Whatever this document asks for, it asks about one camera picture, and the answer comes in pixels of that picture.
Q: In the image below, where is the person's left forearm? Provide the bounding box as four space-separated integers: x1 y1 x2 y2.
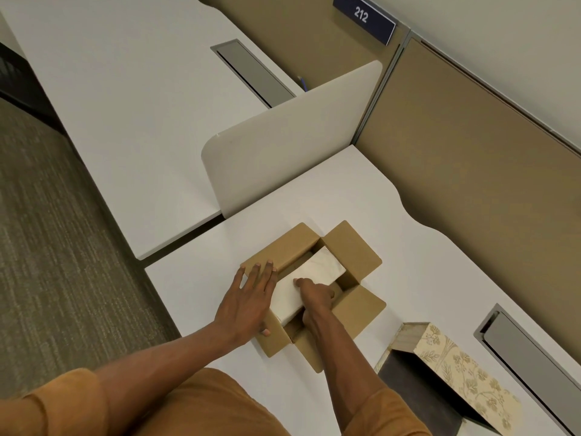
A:
93 319 250 407

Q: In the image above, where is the person's right hand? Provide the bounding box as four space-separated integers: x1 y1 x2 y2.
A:
293 277 338 332

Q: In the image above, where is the floral cream tissue box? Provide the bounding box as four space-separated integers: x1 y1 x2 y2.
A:
374 322 524 436

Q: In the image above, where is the person's right forearm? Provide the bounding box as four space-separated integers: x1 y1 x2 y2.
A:
303 311 396 429

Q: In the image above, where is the person's left hand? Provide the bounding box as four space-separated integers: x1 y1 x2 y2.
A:
213 261 279 345

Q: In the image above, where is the tan partition panel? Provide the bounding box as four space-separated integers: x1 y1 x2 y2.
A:
353 39 581 359
199 0 405 93

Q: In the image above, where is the blue wall sign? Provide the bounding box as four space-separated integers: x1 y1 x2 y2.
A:
333 0 397 46

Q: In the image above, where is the grey partition post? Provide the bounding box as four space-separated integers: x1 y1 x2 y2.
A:
351 31 413 147

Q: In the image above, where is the brown cardboard box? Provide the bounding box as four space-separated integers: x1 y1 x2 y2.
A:
240 221 387 374

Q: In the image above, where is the white desk divider panel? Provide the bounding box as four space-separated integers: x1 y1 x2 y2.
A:
201 60 385 219

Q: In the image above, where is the orange shirt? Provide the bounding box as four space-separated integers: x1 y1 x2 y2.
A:
0 368 432 436

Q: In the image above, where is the grey desk cable cover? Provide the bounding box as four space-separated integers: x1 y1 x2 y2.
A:
210 39 297 109
473 303 581 436

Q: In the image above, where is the white tissue pack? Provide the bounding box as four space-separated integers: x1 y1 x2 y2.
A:
270 248 348 327

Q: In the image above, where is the dark cabinet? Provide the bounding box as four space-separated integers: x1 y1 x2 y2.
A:
0 41 70 137

